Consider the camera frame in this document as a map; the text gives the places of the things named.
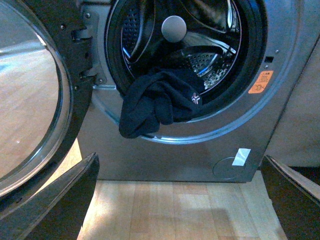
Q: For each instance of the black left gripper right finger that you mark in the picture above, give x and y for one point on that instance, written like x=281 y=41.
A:
x=295 y=196

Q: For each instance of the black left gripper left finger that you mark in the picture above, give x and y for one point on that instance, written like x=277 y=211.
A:
x=58 y=211

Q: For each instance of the dark navy knit garment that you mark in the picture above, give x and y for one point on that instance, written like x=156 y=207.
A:
x=161 y=97

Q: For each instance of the round glass washing machine door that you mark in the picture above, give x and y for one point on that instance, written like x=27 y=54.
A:
x=44 y=89

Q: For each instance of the grey front-load washing machine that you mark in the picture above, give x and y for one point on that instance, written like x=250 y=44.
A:
x=227 y=43

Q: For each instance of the white tape strip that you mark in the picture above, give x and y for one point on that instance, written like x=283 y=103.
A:
x=241 y=157

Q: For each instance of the orange warning sticker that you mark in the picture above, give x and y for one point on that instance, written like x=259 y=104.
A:
x=261 y=82

